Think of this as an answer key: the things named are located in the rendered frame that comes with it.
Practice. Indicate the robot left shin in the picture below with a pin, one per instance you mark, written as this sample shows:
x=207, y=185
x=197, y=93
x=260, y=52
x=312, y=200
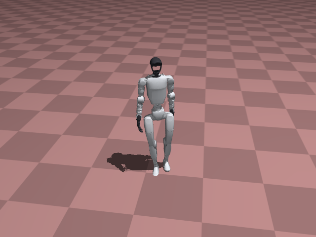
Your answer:
x=167, y=150

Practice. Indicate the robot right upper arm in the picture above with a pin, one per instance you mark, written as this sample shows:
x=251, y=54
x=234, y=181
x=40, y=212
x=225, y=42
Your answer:
x=141, y=83

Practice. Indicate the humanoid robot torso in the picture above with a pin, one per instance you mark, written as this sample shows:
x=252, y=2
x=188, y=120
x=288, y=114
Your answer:
x=156, y=92

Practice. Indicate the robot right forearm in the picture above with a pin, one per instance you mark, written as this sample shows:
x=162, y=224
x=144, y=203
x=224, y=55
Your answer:
x=139, y=108

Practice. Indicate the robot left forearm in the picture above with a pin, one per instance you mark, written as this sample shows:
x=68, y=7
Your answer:
x=171, y=104

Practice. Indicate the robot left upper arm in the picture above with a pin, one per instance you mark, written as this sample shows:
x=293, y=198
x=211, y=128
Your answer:
x=170, y=87

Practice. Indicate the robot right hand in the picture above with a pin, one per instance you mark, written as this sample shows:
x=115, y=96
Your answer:
x=138, y=123

